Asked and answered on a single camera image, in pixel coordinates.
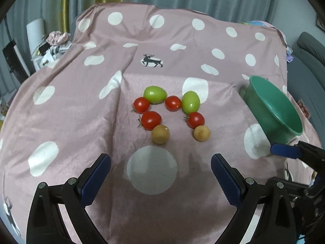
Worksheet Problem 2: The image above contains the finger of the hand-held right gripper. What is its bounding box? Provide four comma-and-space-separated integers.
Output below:
270, 141, 325, 173

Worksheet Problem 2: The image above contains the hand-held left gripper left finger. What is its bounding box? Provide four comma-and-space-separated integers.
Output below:
26, 153, 112, 244

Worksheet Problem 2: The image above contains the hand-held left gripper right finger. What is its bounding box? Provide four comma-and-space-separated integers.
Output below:
210, 153, 297, 244

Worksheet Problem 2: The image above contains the green plastic bowl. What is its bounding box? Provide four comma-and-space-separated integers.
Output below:
239, 75, 304, 157

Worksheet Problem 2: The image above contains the brown kiwi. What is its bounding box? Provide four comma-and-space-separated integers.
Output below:
152, 124, 170, 145
193, 125, 211, 142

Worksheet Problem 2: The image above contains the red cherry tomato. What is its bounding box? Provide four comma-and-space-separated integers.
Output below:
131, 97, 151, 114
165, 96, 182, 111
184, 111, 206, 129
137, 111, 162, 131

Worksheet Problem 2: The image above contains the green jujube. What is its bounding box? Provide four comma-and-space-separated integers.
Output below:
181, 91, 200, 114
143, 86, 167, 104

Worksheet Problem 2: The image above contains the pink polka-dot blanket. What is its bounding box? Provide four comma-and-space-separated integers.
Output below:
0, 2, 323, 244

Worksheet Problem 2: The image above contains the grey sofa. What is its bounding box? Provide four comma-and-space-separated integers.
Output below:
288, 32, 325, 133

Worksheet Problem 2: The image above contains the pastel printed cloth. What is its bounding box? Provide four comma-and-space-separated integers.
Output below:
241, 20, 294, 63

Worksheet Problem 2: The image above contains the pile of clothes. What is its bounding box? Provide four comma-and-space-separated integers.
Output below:
32, 31, 74, 68

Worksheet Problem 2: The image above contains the gold patterned curtain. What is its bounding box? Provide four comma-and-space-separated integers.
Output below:
60, 0, 127, 35

